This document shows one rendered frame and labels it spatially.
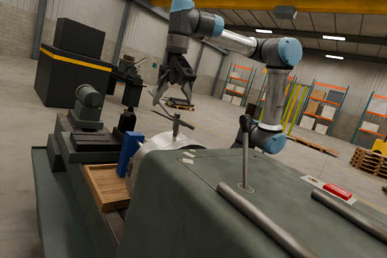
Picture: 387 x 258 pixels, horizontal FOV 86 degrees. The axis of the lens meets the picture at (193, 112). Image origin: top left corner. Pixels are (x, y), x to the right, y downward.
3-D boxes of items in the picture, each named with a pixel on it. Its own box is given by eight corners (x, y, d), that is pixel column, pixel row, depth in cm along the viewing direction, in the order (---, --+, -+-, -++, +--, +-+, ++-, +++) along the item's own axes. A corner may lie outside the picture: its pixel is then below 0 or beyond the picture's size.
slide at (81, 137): (149, 150, 135) (151, 144, 134) (75, 152, 106) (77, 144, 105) (137, 139, 148) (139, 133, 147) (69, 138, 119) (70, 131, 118)
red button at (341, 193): (350, 200, 58) (353, 193, 58) (345, 204, 54) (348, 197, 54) (327, 188, 63) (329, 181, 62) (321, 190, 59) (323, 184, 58)
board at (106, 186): (175, 197, 103) (177, 189, 102) (100, 212, 79) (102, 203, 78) (147, 167, 125) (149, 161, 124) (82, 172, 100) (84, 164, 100)
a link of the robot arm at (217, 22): (211, 18, 81) (185, 12, 76) (228, 14, 71) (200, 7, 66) (208, 40, 82) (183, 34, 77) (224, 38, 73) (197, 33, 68)
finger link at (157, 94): (148, 102, 74) (163, 82, 75) (155, 107, 70) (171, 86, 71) (141, 97, 72) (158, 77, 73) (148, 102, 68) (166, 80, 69)
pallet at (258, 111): (262, 123, 1301) (268, 108, 1285) (257, 123, 1241) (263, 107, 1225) (246, 117, 1377) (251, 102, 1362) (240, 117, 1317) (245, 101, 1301)
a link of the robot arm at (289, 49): (264, 143, 114) (279, 38, 99) (286, 155, 101) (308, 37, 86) (247, 146, 109) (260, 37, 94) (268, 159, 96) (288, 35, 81)
